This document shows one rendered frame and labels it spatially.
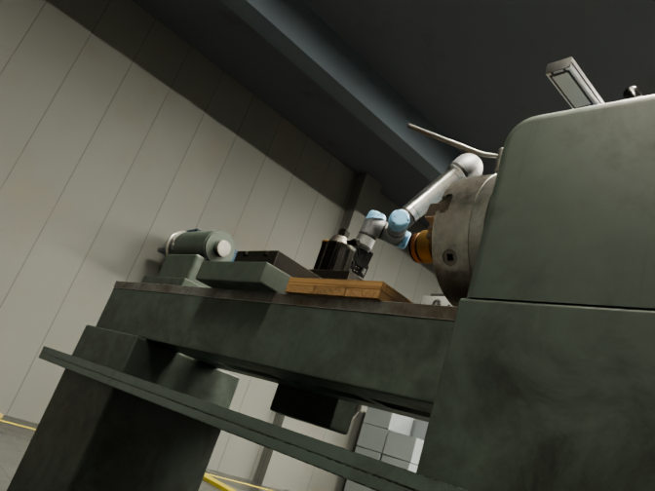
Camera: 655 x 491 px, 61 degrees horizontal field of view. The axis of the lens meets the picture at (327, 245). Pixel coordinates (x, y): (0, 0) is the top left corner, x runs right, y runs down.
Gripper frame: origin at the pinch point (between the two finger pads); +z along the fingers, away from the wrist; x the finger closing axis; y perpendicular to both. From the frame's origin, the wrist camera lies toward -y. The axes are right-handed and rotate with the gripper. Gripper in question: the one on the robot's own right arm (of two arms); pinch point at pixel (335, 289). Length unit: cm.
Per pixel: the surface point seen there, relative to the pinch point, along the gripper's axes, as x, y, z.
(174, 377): -17, -42, 52
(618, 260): -140, -11, -8
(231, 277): -57, -48, 17
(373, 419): 374, 241, 68
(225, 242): -2.2, -46.8, 4.0
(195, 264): -4, -53, 16
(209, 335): -49, -44, 33
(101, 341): -4, -68, 53
